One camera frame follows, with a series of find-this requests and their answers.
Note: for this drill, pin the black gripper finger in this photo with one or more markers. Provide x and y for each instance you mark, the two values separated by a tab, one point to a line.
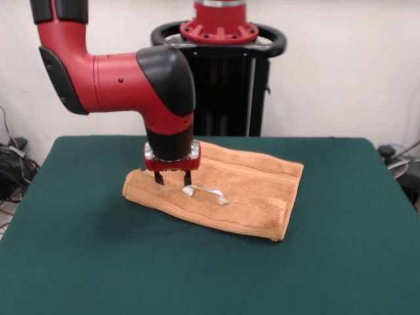
158	177
187	178

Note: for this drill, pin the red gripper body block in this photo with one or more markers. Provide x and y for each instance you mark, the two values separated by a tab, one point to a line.
174	164

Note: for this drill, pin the orange terry towel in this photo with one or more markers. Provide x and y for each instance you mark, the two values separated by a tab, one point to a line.
246	197

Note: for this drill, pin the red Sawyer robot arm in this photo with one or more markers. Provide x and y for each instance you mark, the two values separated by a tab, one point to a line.
124	82

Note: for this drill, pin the dark green table cloth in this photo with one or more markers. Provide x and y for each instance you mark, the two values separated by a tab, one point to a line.
98	262

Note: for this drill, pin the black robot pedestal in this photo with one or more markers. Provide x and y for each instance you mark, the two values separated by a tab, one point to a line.
236	92

